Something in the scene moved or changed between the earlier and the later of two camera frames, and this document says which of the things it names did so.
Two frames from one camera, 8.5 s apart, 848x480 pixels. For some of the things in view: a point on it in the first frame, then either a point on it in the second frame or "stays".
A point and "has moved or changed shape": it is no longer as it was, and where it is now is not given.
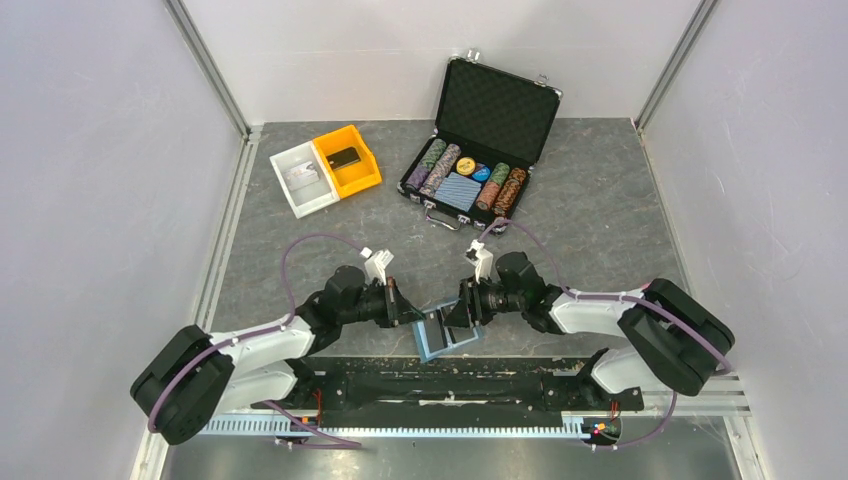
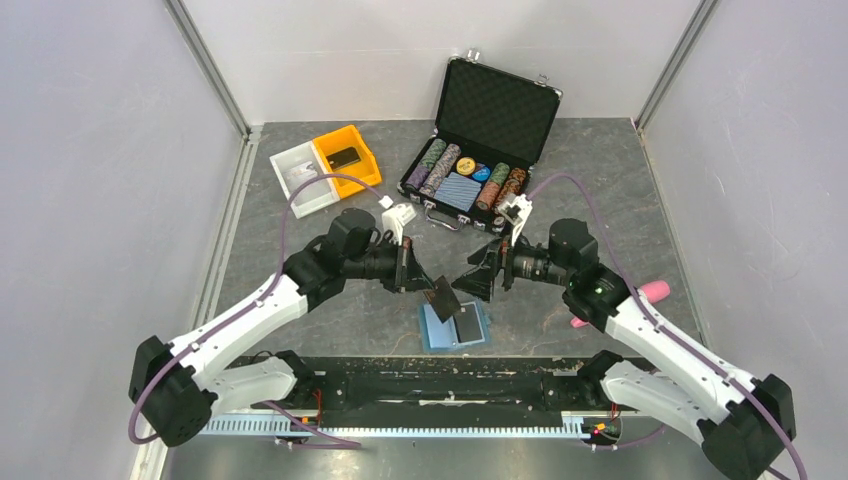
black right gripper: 471,295 -> 479,281
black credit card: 435,331 -> 442,300
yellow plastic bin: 357,176 stays
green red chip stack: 500,173 stays
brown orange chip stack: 509,191 stays
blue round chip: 482,173 stays
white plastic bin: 305,179 stays
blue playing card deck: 458,191 stays
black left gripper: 397,308 -> 407,273
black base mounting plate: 452,391 stays
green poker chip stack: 433,151 stays
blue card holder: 453,335 has moved or changed shape
